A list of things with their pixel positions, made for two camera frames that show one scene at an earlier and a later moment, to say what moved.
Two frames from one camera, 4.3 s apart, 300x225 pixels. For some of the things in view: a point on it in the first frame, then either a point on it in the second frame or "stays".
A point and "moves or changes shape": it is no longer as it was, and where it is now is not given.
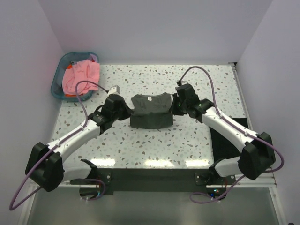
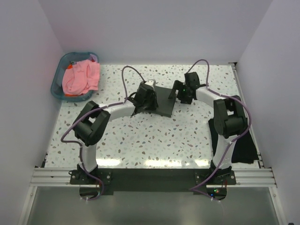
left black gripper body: x=123 y=114 to x=151 y=104
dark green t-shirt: x=152 y=111 moves or changes shape
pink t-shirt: x=84 y=70 stays
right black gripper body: x=179 y=108 to x=183 y=95
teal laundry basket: x=63 y=62 stays
